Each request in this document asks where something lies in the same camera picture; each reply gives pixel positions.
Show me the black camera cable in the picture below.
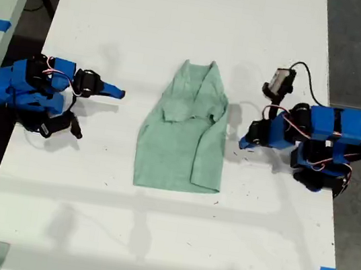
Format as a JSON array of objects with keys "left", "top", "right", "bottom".
[{"left": 286, "top": 59, "right": 333, "bottom": 108}]

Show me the black camera stalk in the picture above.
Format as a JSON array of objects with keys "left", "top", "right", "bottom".
[{"left": 262, "top": 95, "right": 289, "bottom": 125}]

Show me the black camera box with label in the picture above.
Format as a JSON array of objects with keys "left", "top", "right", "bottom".
[{"left": 38, "top": 106, "right": 87, "bottom": 144}]

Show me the red and white servo wire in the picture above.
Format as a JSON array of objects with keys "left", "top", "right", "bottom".
[{"left": 39, "top": 55, "right": 87, "bottom": 98}]

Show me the silver and black camera box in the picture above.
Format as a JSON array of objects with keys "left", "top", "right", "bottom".
[{"left": 261, "top": 65, "right": 297, "bottom": 103}]

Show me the pale green T-shirt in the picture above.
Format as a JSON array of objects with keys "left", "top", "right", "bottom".
[{"left": 130, "top": 50, "right": 240, "bottom": 199}]

